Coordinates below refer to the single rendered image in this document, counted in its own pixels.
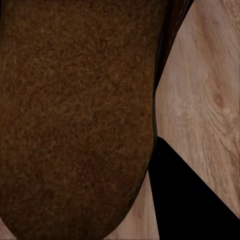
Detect sandal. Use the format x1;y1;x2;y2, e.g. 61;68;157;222
0;0;194;240

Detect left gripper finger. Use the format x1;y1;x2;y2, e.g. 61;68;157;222
148;136;240;240

